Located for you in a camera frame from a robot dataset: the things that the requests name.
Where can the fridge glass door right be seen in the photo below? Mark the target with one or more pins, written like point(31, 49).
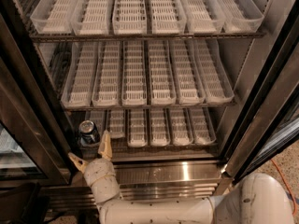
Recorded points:
point(260, 126)

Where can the blue pepsi can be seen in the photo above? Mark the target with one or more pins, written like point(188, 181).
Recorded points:
point(88, 133)

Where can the clear tray shelf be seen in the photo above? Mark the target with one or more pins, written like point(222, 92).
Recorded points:
point(180, 127)
point(202, 127)
point(129, 17)
point(137, 128)
point(217, 85)
point(134, 88)
point(98, 117)
point(115, 123)
point(167, 17)
point(159, 132)
point(188, 87)
point(203, 16)
point(161, 80)
point(92, 17)
point(241, 16)
point(106, 88)
point(79, 82)
point(53, 16)

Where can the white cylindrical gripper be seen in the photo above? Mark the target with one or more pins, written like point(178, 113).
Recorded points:
point(97, 169)

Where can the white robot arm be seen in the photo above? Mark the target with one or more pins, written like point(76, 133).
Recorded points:
point(257, 199)

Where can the stainless steel fridge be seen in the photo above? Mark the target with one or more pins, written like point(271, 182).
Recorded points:
point(38, 131)

